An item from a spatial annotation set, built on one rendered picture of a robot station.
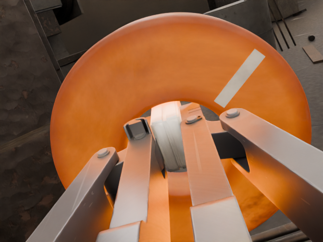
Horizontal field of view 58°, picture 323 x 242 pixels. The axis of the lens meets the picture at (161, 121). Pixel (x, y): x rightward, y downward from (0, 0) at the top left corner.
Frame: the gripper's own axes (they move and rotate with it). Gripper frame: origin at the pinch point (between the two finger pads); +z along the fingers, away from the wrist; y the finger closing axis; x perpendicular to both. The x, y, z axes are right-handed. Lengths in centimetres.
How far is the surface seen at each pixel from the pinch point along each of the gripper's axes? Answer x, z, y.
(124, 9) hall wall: 13, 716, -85
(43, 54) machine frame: 4.7, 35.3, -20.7
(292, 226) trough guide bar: -23.8, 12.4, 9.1
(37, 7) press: 51, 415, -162
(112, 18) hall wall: 6, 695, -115
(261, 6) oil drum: -25, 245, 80
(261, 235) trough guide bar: -24.2, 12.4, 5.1
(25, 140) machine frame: -6.3, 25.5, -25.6
